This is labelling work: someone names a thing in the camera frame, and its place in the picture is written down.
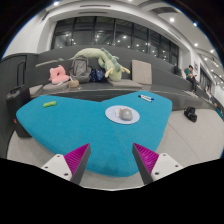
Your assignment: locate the grey backpack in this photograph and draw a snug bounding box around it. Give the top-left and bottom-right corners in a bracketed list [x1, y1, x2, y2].
[68, 54, 93, 84]

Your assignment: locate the grey upright square cushion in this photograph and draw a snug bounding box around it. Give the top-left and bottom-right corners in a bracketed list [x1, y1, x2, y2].
[131, 59, 153, 86]

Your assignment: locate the dark blue patterned bag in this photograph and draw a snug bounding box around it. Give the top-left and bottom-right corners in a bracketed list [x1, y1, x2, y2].
[89, 68, 108, 83]

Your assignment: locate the green dragon plush toy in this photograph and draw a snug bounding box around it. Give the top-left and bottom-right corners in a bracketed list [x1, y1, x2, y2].
[70, 47, 131, 82]

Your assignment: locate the grey and white computer mouse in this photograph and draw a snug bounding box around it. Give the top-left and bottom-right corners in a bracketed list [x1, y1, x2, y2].
[118, 107, 134, 122]

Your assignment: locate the black suitcase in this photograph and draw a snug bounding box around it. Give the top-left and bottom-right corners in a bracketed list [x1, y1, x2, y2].
[5, 84, 33, 138]

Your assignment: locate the dark glass window wall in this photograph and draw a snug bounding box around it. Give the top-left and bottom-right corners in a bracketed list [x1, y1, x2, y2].
[50, 16, 180, 66]

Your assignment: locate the person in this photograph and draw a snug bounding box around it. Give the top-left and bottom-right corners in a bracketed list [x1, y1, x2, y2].
[184, 64, 198, 93]
[173, 63, 183, 76]

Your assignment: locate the pink plush cushion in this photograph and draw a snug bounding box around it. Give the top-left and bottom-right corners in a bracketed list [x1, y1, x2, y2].
[49, 64, 70, 85]

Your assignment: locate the white marker with black cap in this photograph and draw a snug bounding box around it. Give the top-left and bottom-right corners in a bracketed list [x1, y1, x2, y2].
[137, 95, 153, 103]

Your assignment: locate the small green eraser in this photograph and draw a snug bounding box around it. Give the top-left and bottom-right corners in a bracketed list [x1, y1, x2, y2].
[42, 100, 58, 109]

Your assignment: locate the black bag on floor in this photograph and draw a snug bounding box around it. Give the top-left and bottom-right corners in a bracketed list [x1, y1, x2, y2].
[183, 106, 198, 123]

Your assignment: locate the tan woven hat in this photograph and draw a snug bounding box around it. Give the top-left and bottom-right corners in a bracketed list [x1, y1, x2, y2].
[68, 79, 80, 89]

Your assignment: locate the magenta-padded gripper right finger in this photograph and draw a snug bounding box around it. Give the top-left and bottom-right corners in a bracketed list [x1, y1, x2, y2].
[132, 142, 184, 186]

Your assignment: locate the grey flat seat cushion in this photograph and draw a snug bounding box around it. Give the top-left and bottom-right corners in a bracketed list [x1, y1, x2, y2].
[107, 78, 143, 90]
[29, 84, 44, 97]
[42, 81, 71, 93]

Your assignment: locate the round light blue mouse pad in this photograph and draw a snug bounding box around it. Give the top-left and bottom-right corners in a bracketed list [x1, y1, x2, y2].
[104, 104, 141, 125]

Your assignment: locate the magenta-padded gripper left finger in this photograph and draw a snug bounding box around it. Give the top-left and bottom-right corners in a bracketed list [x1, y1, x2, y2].
[41, 143, 92, 186]

